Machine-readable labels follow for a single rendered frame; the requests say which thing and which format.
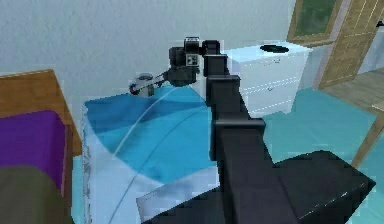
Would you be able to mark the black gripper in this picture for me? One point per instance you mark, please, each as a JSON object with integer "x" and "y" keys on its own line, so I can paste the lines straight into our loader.
{"x": 181, "y": 76}

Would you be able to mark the white mug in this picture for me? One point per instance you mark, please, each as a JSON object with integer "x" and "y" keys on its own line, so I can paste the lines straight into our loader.
{"x": 144, "y": 85}

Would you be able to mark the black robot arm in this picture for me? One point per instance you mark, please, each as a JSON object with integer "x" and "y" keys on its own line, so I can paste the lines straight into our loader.
{"x": 240, "y": 150}

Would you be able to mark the brown wooden bed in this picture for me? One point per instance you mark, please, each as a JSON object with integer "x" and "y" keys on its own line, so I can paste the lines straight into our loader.
{"x": 36, "y": 91}

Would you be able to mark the white chest of drawers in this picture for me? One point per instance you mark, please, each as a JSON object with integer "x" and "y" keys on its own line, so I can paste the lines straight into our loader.
{"x": 270, "y": 80}

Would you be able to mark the black round dish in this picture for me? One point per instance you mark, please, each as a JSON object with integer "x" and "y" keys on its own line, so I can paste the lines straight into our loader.
{"x": 274, "y": 49}

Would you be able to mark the wooden framed green picture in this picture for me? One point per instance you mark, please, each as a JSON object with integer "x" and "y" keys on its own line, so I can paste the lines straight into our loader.
{"x": 313, "y": 18}

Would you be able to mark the olive green blanket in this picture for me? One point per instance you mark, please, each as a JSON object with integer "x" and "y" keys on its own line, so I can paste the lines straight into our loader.
{"x": 26, "y": 196}

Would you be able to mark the brown wooden door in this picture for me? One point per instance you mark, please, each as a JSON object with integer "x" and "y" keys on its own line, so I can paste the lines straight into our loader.
{"x": 350, "y": 43}

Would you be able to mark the brown wooden beam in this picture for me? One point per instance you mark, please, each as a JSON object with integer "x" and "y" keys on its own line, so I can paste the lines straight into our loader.
{"x": 368, "y": 140}

